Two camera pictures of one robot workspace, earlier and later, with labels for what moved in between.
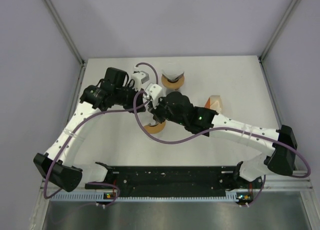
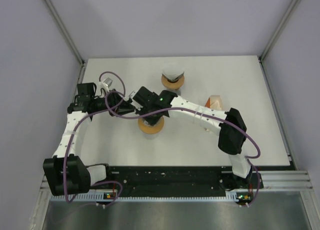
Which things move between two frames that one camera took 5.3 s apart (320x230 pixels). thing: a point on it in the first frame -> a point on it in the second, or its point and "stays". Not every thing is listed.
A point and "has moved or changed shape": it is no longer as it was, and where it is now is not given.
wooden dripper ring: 172,85 stays
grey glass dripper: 172,75 stays
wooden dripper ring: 155,129 has moved or changed shape
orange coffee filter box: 214,102 stays
